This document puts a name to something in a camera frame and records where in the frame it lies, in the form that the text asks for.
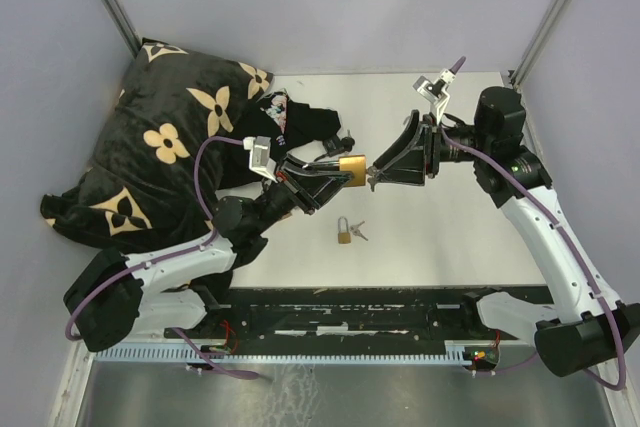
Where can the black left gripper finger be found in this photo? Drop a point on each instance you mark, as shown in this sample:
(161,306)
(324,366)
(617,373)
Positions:
(292,167)
(316,189)

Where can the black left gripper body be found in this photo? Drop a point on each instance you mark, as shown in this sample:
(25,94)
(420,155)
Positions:
(302,199)

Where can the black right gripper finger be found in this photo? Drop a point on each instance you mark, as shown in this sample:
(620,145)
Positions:
(408,170)
(407,139)

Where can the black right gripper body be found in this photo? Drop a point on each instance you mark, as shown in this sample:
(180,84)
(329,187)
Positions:
(433,145)

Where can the black padlock with keys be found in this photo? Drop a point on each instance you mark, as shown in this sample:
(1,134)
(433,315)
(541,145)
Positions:
(336,145)

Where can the medium brass padlock long shackle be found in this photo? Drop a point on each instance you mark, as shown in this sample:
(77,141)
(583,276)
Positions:
(355,164)

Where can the small brass padlock long shackle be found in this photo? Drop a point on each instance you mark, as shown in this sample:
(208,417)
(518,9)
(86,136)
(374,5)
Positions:
(344,234)

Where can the small padlock key bunch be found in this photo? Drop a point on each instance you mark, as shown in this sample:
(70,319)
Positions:
(355,230)

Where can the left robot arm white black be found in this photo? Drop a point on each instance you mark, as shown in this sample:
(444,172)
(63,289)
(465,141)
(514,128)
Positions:
(118,295)

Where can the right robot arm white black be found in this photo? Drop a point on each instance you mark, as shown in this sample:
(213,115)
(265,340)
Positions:
(587,322)

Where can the black printed garment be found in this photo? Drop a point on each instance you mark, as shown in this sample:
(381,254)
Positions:
(287,123)

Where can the black floral pillow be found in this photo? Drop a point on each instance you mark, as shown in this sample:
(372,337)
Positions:
(160,153)

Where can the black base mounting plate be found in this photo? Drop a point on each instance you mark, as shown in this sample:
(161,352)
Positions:
(394,313)

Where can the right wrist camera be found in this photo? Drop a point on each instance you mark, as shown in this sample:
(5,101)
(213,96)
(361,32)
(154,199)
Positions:
(436,92)

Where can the light blue cable duct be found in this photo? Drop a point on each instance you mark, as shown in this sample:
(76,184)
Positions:
(308,350)

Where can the right aluminium corner post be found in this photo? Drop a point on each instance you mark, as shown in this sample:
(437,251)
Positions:
(550,20)

